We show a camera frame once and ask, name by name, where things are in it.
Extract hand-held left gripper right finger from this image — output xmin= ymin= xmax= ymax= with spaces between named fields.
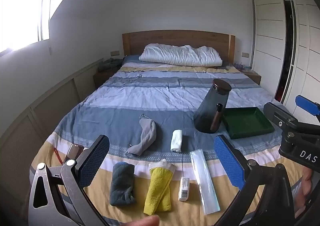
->
xmin=214 ymin=135 xmax=298 ymax=226

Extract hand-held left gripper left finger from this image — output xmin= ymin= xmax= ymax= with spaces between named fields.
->
xmin=28 ymin=135 xmax=110 ymax=226

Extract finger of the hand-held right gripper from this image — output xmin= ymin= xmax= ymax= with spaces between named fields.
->
xmin=263 ymin=102 xmax=320 ymax=139
xmin=295 ymin=95 xmax=320 ymax=117

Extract clear plastic bag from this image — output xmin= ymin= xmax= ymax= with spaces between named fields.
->
xmin=190 ymin=149 xmax=221 ymax=215

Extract green tray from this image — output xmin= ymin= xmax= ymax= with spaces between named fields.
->
xmin=222 ymin=106 xmax=275 ymax=140

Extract dark grey towel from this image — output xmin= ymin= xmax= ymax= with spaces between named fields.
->
xmin=109 ymin=162 xmax=137 ymax=206

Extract white tissue packet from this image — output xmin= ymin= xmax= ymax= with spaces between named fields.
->
xmin=178 ymin=177 xmax=190 ymax=201

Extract white cloth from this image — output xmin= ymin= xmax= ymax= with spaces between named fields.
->
xmin=170 ymin=130 xmax=183 ymax=153

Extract light grey cloth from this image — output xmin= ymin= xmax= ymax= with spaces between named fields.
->
xmin=126 ymin=114 xmax=157 ymax=155

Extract yellow towel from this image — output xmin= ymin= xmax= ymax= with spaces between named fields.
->
xmin=143 ymin=158 xmax=175 ymax=216

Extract person's right hand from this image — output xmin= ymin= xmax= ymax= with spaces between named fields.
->
xmin=294 ymin=166 xmax=320 ymax=219

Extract person's left hand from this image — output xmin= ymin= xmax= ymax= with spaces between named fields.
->
xmin=117 ymin=215 xmax=160 ymax=226

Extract wooden nightstand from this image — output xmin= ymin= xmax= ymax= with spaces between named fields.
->
xmin=241 ymin=69 xmax=262 ymax=85
xmin=93 ymin=69 xmax=118 ymax=89

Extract dark glass pitcher wooden lid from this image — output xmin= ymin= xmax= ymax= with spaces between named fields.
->
xmin=194 ymin=78 xmax=232 ymax=134

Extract small items on nightstand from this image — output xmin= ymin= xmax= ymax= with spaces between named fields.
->
xmin=234 ymin=62 xmax=254 ymax=72

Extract beige panelled ledge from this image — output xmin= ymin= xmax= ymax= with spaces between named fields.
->
xmin=0 ymin=58 xmax=104 ymax=166

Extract white wardrobe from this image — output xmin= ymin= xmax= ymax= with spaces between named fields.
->
xmin=249 ymin=0 xmax=320 ymax=116

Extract striped bed blanket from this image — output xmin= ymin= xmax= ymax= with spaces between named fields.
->
xmin=30 ymin=62 xmax=308 ymax=226

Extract dark cloth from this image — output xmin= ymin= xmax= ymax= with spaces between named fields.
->
xmin=97 ymin=58 xmax=123 ymax=72

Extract white pillow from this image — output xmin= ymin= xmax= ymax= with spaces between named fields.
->
xmin=139 ymin=43 xmax=223 ymax=67

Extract wooden headboard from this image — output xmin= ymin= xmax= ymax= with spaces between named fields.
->
xmin=122 ymin=30 xmax=236 ymax=66

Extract window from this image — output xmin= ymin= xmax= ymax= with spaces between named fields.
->
xmin=0 ymin=0 xmax=57 ymax=54

